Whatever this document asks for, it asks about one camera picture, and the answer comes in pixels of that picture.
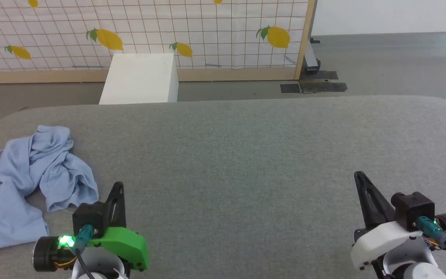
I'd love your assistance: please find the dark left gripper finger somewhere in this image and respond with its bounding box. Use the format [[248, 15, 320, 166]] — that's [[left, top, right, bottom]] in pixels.
[[105, 181, 127, 230]]

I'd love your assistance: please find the grey fabric sofa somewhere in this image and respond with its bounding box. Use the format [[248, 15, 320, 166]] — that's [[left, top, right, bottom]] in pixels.
[[0, 95, 446, 279]]

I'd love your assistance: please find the lemon print partition screen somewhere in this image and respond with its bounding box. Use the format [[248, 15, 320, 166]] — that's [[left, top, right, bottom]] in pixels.
[[0, 0, 317, 84]]

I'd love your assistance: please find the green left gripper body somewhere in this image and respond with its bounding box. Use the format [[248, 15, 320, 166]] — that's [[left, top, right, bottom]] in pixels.
[[33, 227, 150, 272]]

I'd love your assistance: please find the teal-plug left gripper cable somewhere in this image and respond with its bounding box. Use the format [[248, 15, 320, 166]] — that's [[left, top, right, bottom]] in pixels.
[[74, 225, 96, 279]]

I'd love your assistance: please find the teal-plug right gripper cable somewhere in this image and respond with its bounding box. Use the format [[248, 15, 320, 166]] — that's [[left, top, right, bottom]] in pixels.
[[416, 216, 446, 274]]

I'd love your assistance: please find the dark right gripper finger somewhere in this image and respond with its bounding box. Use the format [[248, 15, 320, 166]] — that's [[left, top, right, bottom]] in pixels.
[[354, 171, 396, 230]]

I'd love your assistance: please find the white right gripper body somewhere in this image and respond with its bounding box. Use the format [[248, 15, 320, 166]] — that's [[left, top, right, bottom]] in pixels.
[[350, 213, 446, 270]]

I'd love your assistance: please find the white box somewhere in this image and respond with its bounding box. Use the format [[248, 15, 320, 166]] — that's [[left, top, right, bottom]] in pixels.
[[99, 53, 179, 105]]

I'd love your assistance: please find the teal-plug gripper cable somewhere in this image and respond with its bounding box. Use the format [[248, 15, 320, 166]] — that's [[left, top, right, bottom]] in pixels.
[[416, 216, 446, 274], [74, 225, 96, 279]]

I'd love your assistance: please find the light blue garment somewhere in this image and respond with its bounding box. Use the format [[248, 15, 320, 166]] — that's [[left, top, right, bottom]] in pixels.
[[0, 125, 99, 252]]

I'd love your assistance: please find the grey metal partition foot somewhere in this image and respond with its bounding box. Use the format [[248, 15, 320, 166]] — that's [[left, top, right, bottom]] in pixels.
[[304, 37, 322, 74]]

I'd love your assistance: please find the black floor plate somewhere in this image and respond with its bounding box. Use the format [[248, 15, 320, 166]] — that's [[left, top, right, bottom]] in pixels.
[[280, 70, 348, 94]]

